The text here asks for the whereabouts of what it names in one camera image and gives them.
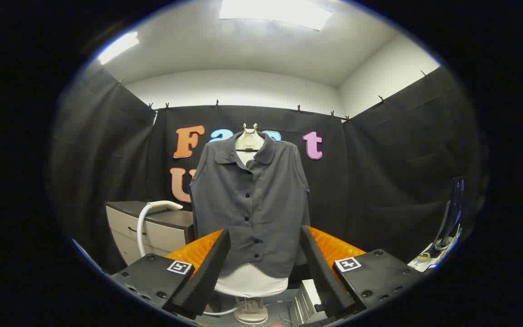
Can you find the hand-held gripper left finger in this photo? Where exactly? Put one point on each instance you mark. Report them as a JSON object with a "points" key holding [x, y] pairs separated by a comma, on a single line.
{"points": [[207, 277]]}

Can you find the white power strip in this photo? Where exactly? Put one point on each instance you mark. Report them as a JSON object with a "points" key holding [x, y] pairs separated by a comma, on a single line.
{"points": [[427, 263]]}

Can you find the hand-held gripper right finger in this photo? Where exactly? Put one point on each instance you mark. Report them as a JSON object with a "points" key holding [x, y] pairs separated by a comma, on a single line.
{"points": [[325, 281]]}

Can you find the grey drawer cabinet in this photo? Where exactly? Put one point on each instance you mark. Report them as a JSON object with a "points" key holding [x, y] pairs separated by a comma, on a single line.
{"points": [[161, 236]]}

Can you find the white mannequin torso stand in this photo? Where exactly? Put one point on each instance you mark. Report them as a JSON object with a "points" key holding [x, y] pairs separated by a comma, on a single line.
{"points": [[252, 281]]}

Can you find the large ceiling light panel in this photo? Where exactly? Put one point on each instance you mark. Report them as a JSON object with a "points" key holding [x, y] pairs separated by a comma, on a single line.
{"points": [[275, 13]]}

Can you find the dark grey button shirt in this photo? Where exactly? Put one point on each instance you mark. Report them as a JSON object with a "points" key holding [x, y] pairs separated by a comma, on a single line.
{"points": [[266, 204]]}

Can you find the row of black cloth clips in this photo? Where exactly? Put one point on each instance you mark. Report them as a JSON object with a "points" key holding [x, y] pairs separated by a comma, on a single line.
{"points": [[216, 104]]}

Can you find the narrow ceiling light panel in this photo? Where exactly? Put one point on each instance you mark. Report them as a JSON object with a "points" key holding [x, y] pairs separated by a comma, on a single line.
{"points": [[118, 46]]}

